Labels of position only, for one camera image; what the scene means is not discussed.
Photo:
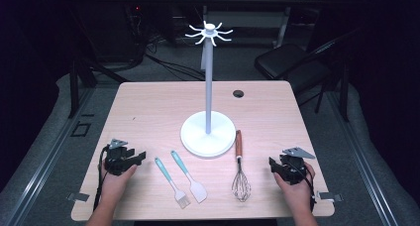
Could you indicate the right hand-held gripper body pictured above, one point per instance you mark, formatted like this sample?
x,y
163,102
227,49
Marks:
x,y
292,169

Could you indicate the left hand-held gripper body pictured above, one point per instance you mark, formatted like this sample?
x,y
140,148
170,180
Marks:
x,y
117,160

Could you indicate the white utensil rack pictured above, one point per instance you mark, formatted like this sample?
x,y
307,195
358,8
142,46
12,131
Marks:
x,y
208,87

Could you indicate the person's right hand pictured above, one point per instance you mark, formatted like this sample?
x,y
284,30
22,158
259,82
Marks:
x,y
297,194

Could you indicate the person's left hand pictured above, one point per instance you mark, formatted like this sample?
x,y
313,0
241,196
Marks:
x,y
115,186

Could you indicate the black metal stand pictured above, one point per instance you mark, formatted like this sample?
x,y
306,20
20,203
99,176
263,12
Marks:
x,y
74,87

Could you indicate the black folding chair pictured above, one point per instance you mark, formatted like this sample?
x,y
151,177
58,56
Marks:
x,y
280,60

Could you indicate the dark equipment rack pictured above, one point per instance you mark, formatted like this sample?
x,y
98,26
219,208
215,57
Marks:
x,y
138,27

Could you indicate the metal table bracket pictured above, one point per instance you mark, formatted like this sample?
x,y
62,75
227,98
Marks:
x,y
330,196
78,197

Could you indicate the metal floor rail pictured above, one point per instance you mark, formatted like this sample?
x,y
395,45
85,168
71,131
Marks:
x,y
49,156
360,160

